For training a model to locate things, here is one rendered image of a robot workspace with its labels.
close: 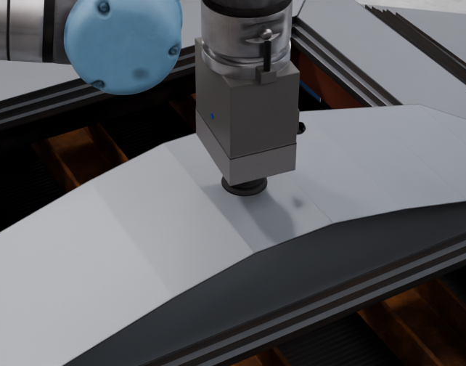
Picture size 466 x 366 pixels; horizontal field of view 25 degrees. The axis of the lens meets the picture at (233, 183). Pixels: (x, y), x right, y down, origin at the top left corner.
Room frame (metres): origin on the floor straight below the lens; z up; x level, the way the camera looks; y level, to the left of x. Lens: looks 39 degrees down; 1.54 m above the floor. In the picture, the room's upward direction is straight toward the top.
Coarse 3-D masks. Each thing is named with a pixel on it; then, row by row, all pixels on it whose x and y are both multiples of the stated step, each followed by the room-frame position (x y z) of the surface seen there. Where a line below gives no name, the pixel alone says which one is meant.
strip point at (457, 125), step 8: (432, 112) 0.97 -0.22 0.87; (440, 112) 0.97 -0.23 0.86; (440, 120) 0.95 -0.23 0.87; (448, 120) 0.95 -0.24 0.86; (456, 120) 0.96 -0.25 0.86; (464, 120) 0.96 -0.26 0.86; (448, 128) 0.93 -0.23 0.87; (456, 128) 0.94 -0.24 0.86; (464, 128) 0.94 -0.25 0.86; (456, 136) 0.92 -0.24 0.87; (464, 136) 0.92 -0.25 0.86
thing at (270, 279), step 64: (192, 64) 1.13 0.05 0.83; (320, 64) 1.13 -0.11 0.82; (0, 128) 1.00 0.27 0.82; (256, 256) 0.75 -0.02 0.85; (320, 256) 0.75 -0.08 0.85; (384, 256) 0.75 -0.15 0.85; (448, 256) 0.77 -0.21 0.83; (192, 320) 0.67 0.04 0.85; (256, 320) 0.67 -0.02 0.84; (320, 320) 0.69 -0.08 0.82
